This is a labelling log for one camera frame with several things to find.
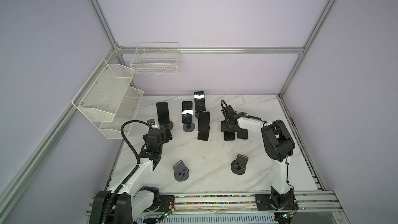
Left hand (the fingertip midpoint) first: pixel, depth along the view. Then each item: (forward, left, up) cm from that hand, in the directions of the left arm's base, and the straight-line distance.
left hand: (159, 131), depth 86 cm
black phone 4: (+8, -25, 0) cm, 27 cm away
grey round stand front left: (-20, -14, -7) cm, 26 cm away
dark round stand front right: (-17, -44, -6) cm, 48 cm away
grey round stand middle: (+10, -15, -12) cm, 22 cm away
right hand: (+10, -41, -11) cm, 43 cm away
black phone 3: (+23, -22, 0) cm, 32 cm away
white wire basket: (+40, +4, +22) cm, 46 cm away
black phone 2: (+14, 0, -1) cm, 14 cm away
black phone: (+4, -42, -12) cm, 44 cm away
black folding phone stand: (+4, -25, -12) cm, 28 cm away
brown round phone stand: (+10, +1, -11) cm, 15 cm away
